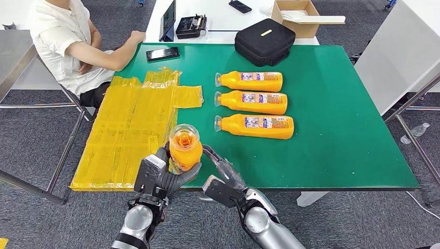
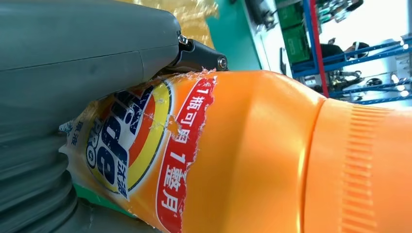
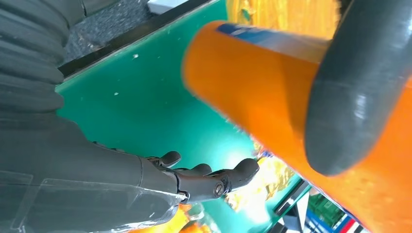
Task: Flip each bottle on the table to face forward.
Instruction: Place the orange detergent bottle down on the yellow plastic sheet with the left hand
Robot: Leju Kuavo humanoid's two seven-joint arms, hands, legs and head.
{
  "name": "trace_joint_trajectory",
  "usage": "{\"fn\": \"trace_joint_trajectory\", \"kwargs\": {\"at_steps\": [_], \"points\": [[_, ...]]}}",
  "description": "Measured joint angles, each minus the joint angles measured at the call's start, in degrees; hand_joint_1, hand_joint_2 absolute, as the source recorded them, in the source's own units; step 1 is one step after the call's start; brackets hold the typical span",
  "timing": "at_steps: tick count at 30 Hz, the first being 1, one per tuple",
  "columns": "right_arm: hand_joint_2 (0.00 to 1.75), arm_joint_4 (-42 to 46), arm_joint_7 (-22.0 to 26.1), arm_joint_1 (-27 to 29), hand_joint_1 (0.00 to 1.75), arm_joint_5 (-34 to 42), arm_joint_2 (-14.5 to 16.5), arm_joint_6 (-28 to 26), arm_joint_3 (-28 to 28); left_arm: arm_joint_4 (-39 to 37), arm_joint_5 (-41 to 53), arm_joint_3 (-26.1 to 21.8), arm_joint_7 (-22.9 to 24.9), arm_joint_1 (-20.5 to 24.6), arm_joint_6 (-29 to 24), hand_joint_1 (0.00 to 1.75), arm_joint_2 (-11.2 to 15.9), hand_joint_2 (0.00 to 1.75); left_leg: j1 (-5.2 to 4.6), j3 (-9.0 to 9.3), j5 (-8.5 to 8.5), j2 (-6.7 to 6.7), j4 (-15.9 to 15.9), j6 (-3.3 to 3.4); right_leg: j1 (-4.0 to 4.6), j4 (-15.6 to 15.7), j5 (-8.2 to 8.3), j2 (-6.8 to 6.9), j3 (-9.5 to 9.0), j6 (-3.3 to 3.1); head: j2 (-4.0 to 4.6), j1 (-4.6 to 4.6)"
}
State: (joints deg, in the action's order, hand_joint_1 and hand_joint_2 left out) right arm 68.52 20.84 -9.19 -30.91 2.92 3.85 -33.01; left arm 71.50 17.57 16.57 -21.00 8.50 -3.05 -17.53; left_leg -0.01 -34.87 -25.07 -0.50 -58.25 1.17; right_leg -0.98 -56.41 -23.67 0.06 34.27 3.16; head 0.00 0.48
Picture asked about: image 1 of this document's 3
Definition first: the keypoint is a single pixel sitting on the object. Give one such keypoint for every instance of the metal table frame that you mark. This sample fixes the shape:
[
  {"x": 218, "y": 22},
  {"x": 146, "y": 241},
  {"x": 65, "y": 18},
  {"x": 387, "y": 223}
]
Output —
[{"x": 412, "y": 141}]

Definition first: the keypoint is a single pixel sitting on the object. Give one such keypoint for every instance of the yellow taped plastic mat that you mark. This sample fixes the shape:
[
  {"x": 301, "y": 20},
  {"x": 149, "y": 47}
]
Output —
[{"x": 120, "y": 130}]

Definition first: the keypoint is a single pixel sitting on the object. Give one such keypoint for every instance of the white table leg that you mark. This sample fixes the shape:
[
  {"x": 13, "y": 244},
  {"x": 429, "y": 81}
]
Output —
[{"x": 311, "y": 198}]

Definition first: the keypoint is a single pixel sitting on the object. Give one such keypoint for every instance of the blue chair base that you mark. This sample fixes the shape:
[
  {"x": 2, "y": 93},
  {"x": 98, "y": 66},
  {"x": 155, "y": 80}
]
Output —
[{"x": 390, "y": 4}]

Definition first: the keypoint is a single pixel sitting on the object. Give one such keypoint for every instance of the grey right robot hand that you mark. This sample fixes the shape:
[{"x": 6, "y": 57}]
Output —
[{"x": 228, "y": 173}]

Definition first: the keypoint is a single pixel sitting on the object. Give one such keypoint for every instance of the stainless steel table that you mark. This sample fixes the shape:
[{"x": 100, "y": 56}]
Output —
[{"x": 13, "y": 55}]

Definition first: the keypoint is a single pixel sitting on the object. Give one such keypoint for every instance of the white desk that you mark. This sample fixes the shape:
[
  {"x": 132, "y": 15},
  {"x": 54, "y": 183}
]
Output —
[{"x": 395, "y": 51}]

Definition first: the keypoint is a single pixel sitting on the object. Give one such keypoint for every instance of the brown cardboard box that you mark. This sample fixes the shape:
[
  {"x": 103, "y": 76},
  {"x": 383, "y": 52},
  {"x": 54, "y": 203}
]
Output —
[{"x": 302, "y": 31}]

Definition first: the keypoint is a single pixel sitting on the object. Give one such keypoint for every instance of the clear plastic water bottle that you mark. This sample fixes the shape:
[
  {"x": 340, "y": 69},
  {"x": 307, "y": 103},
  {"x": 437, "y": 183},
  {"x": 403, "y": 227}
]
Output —
[{"x": 417, "y": 131}]

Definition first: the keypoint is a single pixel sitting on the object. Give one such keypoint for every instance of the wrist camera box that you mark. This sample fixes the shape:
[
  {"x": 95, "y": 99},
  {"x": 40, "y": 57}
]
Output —
[
  {"x": 147, "y": 175},
  {"x": 220, "y": 192}
]

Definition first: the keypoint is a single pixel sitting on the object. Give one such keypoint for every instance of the black smartphone, glossy screen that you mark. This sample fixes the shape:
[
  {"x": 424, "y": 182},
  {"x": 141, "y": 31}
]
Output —
[{"x": 163, "y": 54}]

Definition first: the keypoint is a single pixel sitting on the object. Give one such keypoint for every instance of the person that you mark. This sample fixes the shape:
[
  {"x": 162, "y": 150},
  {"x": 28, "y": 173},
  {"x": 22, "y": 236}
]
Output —
[{"x": 58, "y": 37}]

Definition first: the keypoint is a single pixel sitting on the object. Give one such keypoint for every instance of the tablet in blue case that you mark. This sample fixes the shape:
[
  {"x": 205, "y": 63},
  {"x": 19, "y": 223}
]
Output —
[{"x": 168, "y": 22}]

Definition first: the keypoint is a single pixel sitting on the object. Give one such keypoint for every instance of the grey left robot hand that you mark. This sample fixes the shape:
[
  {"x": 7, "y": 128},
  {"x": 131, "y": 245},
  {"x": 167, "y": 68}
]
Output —
[{"x": 178, "y": 182}]

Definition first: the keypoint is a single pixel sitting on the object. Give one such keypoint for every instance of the black smartphone, matte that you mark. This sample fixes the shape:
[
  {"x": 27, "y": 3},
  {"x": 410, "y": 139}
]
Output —
[{"x": 240, "y": 6}]

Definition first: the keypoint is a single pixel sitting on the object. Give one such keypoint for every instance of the white foam board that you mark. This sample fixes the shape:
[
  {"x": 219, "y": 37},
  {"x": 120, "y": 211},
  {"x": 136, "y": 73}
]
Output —
[{"x": 323, "y": 19}]

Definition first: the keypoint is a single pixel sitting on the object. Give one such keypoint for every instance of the small dark grey object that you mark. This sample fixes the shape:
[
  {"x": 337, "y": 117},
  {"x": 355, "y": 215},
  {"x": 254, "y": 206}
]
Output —
[{"x": 9, "y": 26}]

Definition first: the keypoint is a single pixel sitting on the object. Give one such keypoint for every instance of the person's right hand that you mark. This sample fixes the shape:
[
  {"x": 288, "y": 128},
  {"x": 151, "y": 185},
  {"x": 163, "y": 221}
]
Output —
[{"x": 138, "y": 36}]

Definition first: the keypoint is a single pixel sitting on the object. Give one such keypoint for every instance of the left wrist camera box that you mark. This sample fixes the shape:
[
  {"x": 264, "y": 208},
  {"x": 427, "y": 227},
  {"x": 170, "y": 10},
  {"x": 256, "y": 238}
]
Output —
[{"x": 147, "y": 175}]

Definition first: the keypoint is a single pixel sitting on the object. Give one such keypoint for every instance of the yellow scrap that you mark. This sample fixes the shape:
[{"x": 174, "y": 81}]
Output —
[{"x": 3, "y": 244}]

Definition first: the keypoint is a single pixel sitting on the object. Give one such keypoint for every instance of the orange detergent bottle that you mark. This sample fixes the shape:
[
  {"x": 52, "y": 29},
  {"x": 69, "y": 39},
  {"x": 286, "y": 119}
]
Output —
[
  {"x": 230, "y": 81},
  {"x": 233, "y": 102},
  {"x": 185, "y": 151},
  {"x": 237, "y": 126}
]

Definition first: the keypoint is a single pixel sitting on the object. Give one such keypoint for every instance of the black device tray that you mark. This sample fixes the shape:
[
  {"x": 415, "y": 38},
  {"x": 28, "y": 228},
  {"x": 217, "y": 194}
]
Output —
[{"x": 189, "y": 27}]

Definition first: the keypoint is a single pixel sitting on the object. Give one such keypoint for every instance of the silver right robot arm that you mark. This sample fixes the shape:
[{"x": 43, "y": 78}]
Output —
[{"x": 261, "y": 223}]

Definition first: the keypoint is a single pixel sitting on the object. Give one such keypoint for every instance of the black zip carry case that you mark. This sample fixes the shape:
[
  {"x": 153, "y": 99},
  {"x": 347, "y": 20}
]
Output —
[{"x": 264, "y": 43}]

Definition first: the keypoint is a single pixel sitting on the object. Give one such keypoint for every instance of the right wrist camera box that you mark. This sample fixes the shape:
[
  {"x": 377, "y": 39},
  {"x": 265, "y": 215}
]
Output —
[{"x": 220, "y": 192}]

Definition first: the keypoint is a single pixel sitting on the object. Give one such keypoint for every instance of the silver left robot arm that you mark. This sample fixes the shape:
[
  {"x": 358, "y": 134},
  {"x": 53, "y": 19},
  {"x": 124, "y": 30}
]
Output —
[{"x": 137, "y": 220}]

